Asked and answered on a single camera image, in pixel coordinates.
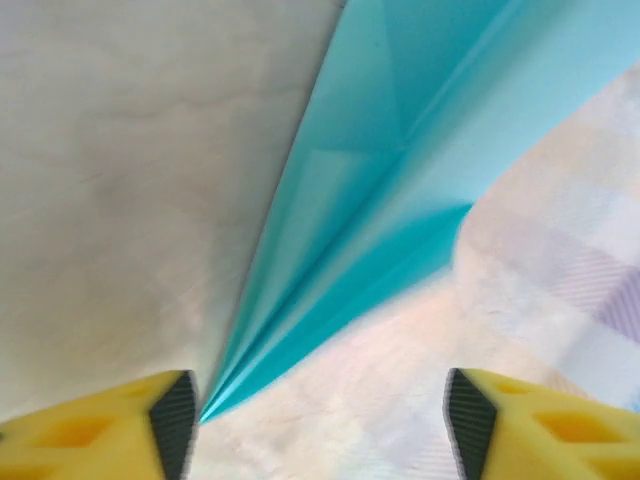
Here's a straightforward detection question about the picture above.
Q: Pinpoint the light blue paper sheet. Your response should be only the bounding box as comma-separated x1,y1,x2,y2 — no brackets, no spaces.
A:
198,0,640,426

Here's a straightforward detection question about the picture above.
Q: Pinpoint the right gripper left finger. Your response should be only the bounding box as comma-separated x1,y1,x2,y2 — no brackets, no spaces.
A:
0,369,199,480

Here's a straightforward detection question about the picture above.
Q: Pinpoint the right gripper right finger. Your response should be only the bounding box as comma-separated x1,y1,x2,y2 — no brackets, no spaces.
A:
444,367,640,480

